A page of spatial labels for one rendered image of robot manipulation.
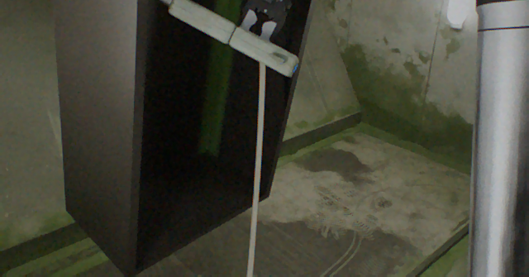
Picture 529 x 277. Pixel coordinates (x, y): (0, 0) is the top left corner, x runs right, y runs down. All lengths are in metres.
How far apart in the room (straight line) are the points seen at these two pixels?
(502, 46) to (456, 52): 2.49
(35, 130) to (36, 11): 0.56
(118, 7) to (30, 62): 1.37
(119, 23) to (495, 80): 0.76
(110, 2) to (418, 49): 2.30
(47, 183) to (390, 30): 2.18
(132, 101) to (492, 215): 0.78
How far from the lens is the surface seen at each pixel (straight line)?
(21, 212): 2.20
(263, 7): 1.06
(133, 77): 1.02
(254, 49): 1.01
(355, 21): 3.30
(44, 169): 2.24
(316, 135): 3.05
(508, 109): 0.45
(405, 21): 3.08
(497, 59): 0.45
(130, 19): 0.98
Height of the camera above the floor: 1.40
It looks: 24 degrees down
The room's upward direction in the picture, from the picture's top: 2 degrees clockwise
